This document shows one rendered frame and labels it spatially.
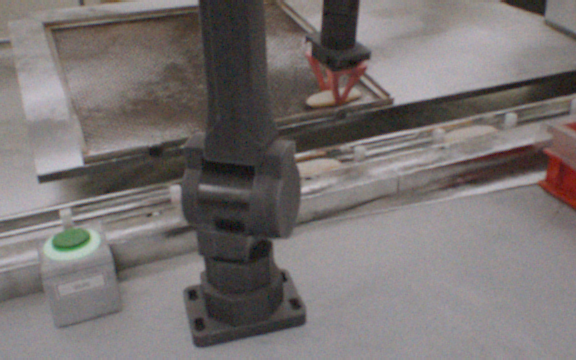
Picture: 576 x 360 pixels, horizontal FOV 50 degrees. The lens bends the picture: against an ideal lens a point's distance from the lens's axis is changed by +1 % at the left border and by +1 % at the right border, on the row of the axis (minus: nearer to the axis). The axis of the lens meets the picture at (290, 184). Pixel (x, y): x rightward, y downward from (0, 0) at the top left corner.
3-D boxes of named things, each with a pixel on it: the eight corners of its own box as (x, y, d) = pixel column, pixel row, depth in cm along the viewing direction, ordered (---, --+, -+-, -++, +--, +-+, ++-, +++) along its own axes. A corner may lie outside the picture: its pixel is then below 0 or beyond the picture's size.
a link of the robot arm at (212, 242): (200, 268, 62) (250, 276, 61) (189, 178, 58) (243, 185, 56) (235, 223, 70) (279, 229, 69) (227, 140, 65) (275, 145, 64)
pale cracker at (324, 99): (313, 110, 100) (313, 104, 99) (302, 100, 102) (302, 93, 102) (365, 97, 104) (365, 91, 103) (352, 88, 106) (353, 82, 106)
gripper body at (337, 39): (337, 38, 103) (341, -7, 99) (371, 62, 96) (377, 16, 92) (303, 44, 100) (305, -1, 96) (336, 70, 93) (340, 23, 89)
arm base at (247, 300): (194, 349, 62) (309, 324, 64) (185, 283, 58) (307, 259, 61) (183, 298, 69) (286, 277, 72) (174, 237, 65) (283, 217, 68)
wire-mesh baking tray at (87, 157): (83, 165, 86) (81, 156, 85) (43, 29, 122) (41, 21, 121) (393, 104, 103) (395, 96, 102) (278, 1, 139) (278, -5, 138)
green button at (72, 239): (55, 264, 63) (52, 251, 63) (52, 245, 67) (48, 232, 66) (95, 254, 65) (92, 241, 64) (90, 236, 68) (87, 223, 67)
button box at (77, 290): (56, 358, 66) (32, 272, 61) (50, 315, 73) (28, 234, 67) (133, 335, 69) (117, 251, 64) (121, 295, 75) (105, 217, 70)
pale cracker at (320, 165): (282, 183, 86) (282, 176, 86) (272, 173, 90) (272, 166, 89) (345, 169, 90) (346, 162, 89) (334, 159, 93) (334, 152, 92)
